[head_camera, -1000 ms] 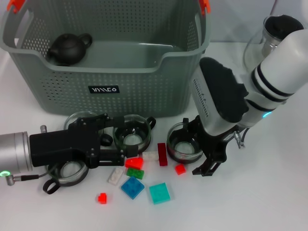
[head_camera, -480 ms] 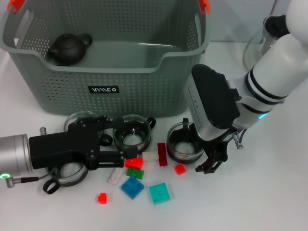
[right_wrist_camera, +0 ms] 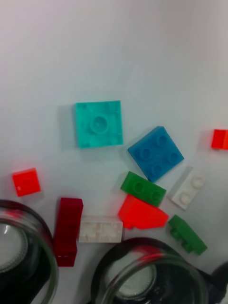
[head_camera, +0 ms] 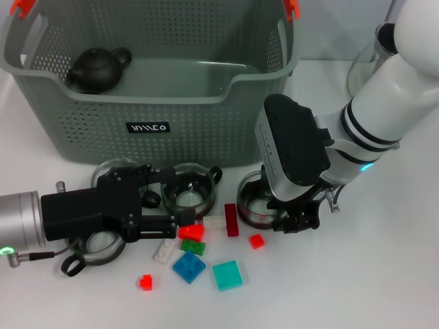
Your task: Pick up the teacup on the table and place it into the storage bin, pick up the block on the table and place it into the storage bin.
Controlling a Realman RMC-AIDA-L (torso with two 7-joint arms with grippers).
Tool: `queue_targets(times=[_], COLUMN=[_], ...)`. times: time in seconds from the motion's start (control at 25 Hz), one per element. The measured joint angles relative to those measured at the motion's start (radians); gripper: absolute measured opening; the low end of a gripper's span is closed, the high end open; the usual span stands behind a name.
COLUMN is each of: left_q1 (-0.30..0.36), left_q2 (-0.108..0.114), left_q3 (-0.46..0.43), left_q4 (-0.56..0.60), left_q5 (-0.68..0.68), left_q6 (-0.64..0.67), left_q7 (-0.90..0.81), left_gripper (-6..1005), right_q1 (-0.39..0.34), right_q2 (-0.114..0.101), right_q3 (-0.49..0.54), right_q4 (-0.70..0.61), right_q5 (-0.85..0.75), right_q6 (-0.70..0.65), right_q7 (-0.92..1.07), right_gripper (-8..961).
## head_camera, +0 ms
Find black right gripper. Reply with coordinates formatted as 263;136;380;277
266;182;329;235

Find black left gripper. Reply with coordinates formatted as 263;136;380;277
40;163;198;243

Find glass teacup with black sleeve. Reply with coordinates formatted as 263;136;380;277
91;157;162;208
236;170;292;230
60;231;125;278
160;163;224;220

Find grey perforated storage basket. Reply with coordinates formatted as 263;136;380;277
0;0;302;169

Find bright red sloped brick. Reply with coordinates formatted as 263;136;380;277
178;224;205;241

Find white flat plate brick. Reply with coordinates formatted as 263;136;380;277
152;239;179;265

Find green rectangular brick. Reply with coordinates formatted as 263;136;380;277
180;239;207;256

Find white thick brick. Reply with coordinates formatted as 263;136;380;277
202;215;227;230

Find dark red long brick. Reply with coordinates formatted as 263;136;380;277
224;203;239;237

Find blue square brick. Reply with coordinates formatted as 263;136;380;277
171;250;207;284

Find teal square brick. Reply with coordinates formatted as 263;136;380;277
212;259;244;292

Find black clay teapot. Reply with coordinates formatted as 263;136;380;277
67;47;133;95

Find grey right arm cable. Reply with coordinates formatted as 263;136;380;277
324;184;344;213

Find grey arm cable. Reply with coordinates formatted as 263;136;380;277
324;184;344;213
8;252;79;269

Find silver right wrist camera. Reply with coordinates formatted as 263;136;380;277
255;93;333;202

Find grey left arm cable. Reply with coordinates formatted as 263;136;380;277
8;252;79;269

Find glass pitcher with black handle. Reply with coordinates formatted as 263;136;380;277
346;23;401;100

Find orange basket handle clip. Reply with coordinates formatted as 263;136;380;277
283;0;302;22
9;0;37;18

